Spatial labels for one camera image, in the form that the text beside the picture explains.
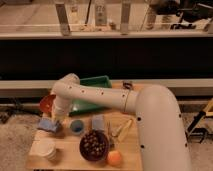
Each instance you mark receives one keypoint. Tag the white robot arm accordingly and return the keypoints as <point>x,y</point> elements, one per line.
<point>162,138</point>

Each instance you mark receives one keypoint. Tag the green plastic tray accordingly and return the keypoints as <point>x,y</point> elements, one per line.
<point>82,107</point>

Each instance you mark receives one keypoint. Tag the red bowl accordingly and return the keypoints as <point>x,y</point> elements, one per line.
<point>46,103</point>

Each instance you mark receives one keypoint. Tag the orange fruit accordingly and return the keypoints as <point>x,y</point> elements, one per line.
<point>114,158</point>

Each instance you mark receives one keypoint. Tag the blue cup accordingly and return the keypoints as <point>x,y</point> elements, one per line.
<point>77,127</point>

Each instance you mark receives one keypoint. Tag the blue sponge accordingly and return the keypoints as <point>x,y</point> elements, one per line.
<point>48,125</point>

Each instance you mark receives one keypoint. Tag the yellow tongs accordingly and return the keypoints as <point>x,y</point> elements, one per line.
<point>122,131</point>

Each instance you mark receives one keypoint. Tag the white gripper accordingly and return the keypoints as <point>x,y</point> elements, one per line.
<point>58,114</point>

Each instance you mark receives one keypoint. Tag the black handled peeler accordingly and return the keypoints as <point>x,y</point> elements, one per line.
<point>127,85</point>

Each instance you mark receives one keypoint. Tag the dark bowl with nuts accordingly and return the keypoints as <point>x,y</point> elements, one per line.
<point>94,146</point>

